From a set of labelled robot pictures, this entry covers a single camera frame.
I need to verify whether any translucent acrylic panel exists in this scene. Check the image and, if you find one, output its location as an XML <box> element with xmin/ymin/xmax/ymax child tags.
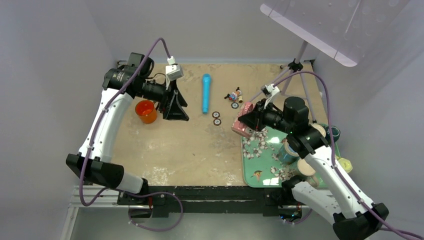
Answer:
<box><xmin>260</xmin><ymin>0</ymin><xmax>408</xmax><ymax>67</ymax></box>

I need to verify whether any blue cylinder tube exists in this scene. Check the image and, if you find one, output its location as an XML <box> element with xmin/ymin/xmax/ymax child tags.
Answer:
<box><xmin>201</xmin><ymin>73</ymin><xmax>212</xmax><ymax>115</ymax></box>

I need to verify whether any orange mug black handle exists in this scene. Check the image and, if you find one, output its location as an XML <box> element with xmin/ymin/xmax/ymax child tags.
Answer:
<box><xmin>135</xmin><ymin>100</ymin><xmax>157</xmax><ymax>124</ymax></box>

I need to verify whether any pink mug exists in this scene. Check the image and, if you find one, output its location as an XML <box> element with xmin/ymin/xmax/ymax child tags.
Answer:
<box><xmin>231</xmin><ymin>101</ymin><xmax>255</xmax><ymax>138</ymax></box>

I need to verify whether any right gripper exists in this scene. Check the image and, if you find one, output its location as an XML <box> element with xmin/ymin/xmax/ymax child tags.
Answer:
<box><xmin>238</xmin><ymin>98</ymin><xmax>294</xmax><ymax>134</ymax></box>

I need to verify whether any small toy figure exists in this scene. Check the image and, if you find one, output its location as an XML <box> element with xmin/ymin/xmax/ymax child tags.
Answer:
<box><xmin>224</xmin><ymin>87</ymin><xmax>244</xmax><ymax>103</ymax></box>

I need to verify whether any cream mug blue pattern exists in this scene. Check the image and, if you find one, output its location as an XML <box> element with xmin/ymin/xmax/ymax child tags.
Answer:
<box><xmin>311</xmin><ymin>123</ymin><xmax>327</xmax><ymax>137</ymax></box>

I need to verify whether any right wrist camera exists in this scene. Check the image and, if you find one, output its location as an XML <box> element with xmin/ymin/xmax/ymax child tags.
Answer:
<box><xmin>261</xmin><ymin>83</ymin><xmax>280</xmax><ymax>99</ymax></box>

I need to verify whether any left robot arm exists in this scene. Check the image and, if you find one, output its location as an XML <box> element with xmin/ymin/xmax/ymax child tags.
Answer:
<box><xmin>66</xmin><ymin>52</ymin><xmax>190</xmax><ymax>205</ymax></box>

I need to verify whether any round token near toy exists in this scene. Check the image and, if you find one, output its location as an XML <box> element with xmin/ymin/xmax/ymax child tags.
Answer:
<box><xmin>231</xmin><ymin>102</ymin><xmax>239</xmax><ymax>109</ymax></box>

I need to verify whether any purple cable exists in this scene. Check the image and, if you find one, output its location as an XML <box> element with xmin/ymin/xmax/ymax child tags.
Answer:
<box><xmin>248</xmin><ymin>70</ymin><xmax>424</xmax><ymax>240</ymax></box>
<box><xmin>78</xmin><ymin>37</ymin><xmax>184</xmax><ymax>232</ymax></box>

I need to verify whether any tripod stand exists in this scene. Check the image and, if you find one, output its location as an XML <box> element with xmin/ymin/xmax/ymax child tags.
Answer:
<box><xmin>249</xmin><ymin>40</ymin><xmax>317</xmax><ymax>123</ymax></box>

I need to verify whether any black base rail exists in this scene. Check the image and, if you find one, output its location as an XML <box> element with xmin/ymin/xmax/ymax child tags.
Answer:
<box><xmin>117</xmin><ymin>186</ymin><xmax>309</xmax><ymax>221</ymax></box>

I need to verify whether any blue mug yellow inside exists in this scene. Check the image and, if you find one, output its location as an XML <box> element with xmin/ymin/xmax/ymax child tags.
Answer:
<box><xmin>277</xmin><ymin>139</ymin><xmax>300</xmax><ymax>165</ymax></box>

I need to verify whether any lower brown round token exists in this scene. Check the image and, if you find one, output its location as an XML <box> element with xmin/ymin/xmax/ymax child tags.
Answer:
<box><xmin>213</xmin><ymin>118</ymin><xmax>222</xmax><ymax>126</ymax></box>

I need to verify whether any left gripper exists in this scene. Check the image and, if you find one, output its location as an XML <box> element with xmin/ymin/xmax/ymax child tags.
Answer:
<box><xmin>136</xmin><ymin>77</ymin><xmax>189</xmax><ymax>121</ymax></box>

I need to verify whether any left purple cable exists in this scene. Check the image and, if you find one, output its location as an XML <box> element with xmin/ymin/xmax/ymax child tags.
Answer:
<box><xmin>78</xmin><ymin>37</ymin><xmax>184</xmax><ymax>232</ymax></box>

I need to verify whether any dark green mug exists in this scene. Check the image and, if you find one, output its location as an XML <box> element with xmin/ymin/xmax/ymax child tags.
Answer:
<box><xmin>327</xmin><ymin>125</ymin><xmax>341</xmax><ymax>143</ymax></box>

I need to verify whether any cream floral mug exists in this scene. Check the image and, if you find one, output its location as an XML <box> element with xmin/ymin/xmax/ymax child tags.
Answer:
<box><xmin>297</xmin><ymin>158</ymin><xmax>320</xmax><ymax>188</ymax></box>

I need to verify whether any green floral tray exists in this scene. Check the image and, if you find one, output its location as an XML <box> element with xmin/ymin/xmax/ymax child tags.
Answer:
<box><xmin>241</xmin><ymin>127</ymin><xmax>327</xmax><ymax>189</ymax></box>

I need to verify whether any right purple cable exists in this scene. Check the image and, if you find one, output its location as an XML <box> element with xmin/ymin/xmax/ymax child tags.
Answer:
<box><xmin>248</xmin><ymin>70</ymin><xmax>424</xmax><ymax>240</ymax></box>

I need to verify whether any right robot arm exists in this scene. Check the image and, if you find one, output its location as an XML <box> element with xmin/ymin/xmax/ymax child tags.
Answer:
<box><xmin>232</xmin><ymin>96</ymin><xmax>389</xmax><ymax>240</ymax></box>

